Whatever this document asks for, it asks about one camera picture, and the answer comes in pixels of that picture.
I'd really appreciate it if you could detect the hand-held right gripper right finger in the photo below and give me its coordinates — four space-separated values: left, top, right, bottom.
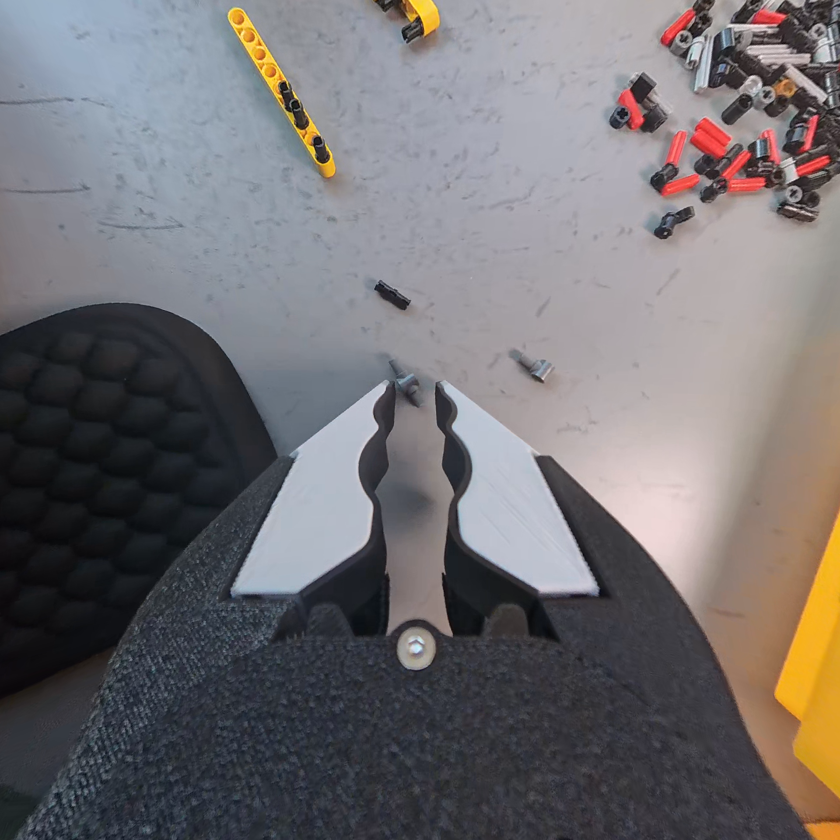
434 381 601 636

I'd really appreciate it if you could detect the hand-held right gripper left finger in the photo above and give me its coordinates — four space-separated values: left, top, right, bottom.
230 379 396 636

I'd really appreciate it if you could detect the long yellow lego beam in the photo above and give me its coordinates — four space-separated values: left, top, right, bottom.
377 0 439 37
227 8 337 179

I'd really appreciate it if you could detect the pile of small lego pieces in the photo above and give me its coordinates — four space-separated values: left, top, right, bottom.
609 0 840 240

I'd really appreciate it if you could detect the black quilted cushion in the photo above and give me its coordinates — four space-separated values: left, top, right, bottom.
0 303 278 700

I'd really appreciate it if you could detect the yellow plastic bin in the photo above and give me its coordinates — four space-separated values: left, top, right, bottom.
774 525 840 782

